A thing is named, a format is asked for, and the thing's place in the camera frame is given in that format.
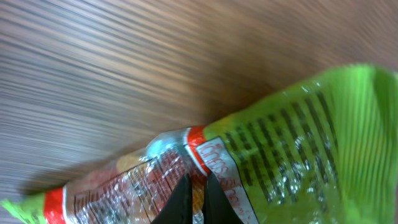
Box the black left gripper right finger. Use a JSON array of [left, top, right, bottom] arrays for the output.
[[202, 173, 243, 224]]

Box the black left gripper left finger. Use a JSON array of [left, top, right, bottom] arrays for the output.
[[151, 174, 193, 224]]

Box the green snack bag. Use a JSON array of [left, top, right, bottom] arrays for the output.
[[1, 64, 397, 223]]

